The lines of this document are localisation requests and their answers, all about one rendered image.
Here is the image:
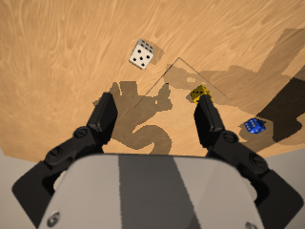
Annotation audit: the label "blue die with white pips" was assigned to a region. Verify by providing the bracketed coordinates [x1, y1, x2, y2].
[244, 118, 266, 134]

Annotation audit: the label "yellow die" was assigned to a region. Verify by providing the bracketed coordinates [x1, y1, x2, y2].
[191, 85, 211, 105]

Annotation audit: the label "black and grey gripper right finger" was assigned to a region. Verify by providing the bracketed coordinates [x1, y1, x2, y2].
[193, 94, 304, 229]

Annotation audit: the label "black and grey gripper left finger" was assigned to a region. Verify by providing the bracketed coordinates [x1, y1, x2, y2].
[11, 92, 118, 229]

